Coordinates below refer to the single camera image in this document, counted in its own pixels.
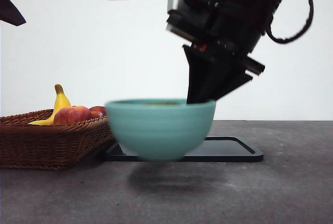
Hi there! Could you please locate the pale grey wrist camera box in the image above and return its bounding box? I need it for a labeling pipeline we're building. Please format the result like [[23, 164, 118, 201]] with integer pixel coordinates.
[[165, 0, 209, 42]]

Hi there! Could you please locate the red yellow apple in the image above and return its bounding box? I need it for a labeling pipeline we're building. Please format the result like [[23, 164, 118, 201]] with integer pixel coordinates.
[[53, 106, 92, 126]]

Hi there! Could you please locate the teal ribbed bowl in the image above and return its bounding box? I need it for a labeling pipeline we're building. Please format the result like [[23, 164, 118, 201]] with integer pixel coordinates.
[[105, 98, 217, 162]]

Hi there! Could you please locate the black rectangular tray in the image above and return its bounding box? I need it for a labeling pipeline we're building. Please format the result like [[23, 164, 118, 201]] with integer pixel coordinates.
[[105, 136, 264, 163]]

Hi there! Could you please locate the yellow banana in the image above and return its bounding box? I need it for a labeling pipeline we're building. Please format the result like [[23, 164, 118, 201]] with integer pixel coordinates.
[[27, 84, 72, 126]]

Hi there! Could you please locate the brown wicker basket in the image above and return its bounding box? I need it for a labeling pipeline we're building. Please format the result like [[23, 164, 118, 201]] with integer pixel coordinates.
[[0, 109, 115, 171]]

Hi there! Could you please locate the black looping cable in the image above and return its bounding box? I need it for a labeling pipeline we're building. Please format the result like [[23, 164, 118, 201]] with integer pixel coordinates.
[[266, 0, 314, 44]]

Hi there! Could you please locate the green avocado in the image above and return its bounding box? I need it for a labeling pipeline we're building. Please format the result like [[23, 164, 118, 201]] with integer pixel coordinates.
[[142, 100, 181, 106]]

